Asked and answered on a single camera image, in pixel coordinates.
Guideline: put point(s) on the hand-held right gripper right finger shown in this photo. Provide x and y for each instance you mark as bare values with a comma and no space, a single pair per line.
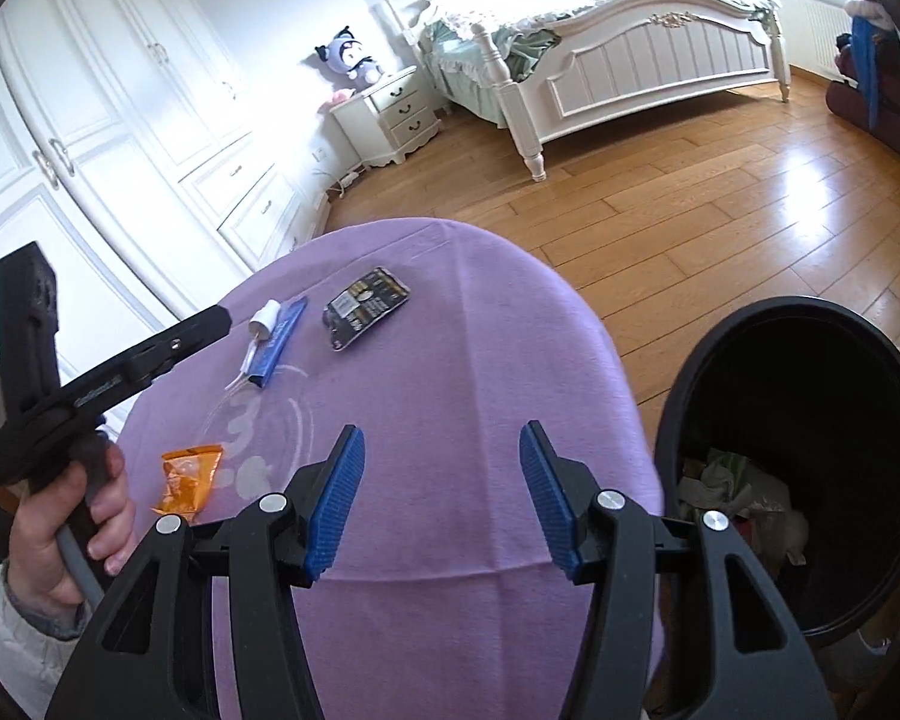
547,499

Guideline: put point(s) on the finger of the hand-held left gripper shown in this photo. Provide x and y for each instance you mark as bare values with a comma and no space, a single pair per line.
191,337

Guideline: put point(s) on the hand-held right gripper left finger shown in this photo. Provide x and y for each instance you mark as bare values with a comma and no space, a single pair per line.
337,499

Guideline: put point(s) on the blue tube with white cap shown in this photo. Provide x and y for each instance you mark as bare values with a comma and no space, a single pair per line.
281,345

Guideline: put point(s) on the orange wrapper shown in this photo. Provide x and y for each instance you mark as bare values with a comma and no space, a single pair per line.
187,480

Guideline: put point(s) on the black trash bin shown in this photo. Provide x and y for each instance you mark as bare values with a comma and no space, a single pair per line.
795,390

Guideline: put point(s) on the person's left forearm white sleeve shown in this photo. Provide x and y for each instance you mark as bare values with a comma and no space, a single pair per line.
15,645

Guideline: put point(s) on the person's left hand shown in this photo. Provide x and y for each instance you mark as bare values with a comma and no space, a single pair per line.
41,555

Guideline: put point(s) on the purple tablecloth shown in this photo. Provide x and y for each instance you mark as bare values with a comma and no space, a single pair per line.
450,360

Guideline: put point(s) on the black foil packet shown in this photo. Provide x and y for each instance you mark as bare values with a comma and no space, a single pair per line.
364,307

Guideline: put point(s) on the white power strip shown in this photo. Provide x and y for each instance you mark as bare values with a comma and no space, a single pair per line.
345,181

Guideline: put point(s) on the white wardrobe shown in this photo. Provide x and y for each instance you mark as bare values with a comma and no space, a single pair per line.
82,127

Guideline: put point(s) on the pink soft item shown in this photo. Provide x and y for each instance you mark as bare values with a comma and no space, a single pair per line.
339,97

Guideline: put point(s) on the white nightstand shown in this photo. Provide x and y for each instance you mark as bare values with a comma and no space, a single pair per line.
390,116

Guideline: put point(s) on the purple plush toy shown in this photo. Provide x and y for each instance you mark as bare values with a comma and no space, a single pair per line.
352,56

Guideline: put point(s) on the white bed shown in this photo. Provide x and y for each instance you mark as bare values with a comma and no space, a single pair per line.
645,67

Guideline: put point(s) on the white radiator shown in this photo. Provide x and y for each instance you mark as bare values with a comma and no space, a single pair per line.
825,34

